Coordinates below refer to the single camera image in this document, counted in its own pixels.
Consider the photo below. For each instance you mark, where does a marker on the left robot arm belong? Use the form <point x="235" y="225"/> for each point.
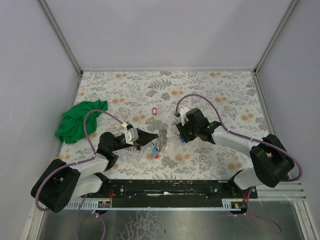
<point x="63" y="181"/>

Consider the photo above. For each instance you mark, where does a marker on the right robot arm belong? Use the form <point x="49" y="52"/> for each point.
<point x="270" y="164"/>

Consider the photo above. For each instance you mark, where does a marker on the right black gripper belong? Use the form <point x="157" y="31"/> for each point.
<point x="184" y="132"/>

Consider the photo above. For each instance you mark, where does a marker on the green cloth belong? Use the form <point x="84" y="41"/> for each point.
<point x="71" y="128"/>

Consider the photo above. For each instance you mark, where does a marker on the red key tag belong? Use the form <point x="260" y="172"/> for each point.
<point x="154" y="110"/>

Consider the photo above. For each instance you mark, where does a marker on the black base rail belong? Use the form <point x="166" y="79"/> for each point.
<point x="171" y="194"/>

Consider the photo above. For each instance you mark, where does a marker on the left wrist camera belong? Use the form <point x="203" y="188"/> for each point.
<point x="131" y="136"/>

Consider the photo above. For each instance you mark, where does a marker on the white cable duct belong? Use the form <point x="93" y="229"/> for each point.
<point x="88" y="205"/>

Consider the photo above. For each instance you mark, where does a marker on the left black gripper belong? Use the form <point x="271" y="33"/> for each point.
<point x="139" y="139"/>

